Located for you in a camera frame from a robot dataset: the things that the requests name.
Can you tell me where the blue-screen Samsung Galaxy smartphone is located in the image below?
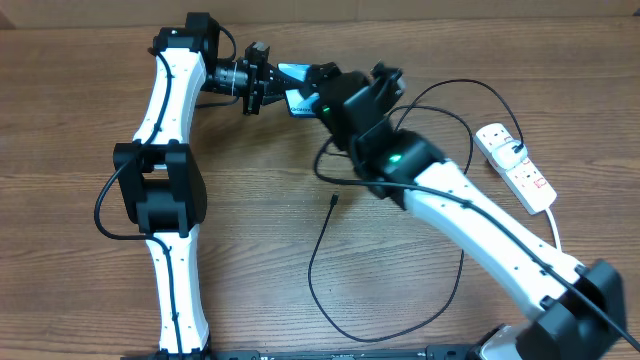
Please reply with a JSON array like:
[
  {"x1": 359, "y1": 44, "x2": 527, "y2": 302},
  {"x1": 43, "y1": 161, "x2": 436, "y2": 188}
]
[{"x1": 278, "y1": 63, "x2": 319, "y2": 118}]

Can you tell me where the black USB charging cable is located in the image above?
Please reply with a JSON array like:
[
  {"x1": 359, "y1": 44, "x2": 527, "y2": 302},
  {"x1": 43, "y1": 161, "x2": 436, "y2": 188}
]
[{"x1": 307, "y1": 78, "x2": 526, "y2": 344}]

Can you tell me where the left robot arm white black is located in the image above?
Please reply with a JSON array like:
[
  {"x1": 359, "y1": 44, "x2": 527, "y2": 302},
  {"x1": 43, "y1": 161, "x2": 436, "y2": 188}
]
[{"x1": 111, "y1": 12, "x2": 302, "y2": 359}]

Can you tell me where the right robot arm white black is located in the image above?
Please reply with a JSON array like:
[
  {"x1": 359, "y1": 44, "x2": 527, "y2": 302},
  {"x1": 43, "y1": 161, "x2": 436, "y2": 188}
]
[{"x1": 301, "y1": 63, "x2": 628, "y2": 359}]

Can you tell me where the white charger plug adapter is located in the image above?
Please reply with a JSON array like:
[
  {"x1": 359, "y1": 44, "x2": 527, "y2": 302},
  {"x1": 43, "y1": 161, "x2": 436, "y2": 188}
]
[{"x1": 490, "y1": 140, "x2": 528, "y2": 173}]

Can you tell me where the white power strip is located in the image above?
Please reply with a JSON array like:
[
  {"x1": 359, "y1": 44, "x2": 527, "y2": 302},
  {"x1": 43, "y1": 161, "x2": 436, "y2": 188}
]
[{"x1": 474, "y1": 123, "x2": 557, "y2": 215}]

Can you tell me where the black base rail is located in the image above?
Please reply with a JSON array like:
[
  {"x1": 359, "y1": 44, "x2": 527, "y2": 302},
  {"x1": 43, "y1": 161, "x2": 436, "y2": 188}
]
[{"x1": 125, "y1": 344, "x2": 481, "y2": 360}]

